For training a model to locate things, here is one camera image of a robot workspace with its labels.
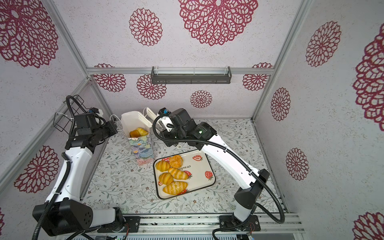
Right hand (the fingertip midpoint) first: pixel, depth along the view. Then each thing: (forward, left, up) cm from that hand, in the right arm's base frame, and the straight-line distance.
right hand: (162, 131), depth 67 cm
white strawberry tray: (+3, -15, -36) cm, 40 cm away
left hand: (+8, +27, -7) cm, 28 cm away
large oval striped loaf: (-14, -4, -31) cm, 35 cm away
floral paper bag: (+3, +15, -17) cm, 23 cm away
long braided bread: (+18, +26, -24) cm, 39 cm away
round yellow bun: (-1, +5, -31) cm, 31 cm away
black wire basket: (+9, +56, -4) cm, 57 cm away
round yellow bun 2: (-9, +2, -32) cm, 33 cm away
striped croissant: (+17, +19, -21) cm, 33 cm away
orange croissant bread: (+3, -3, -32) cm, 32 cm away
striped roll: (-5, -5, -32) cm, 33 cm away
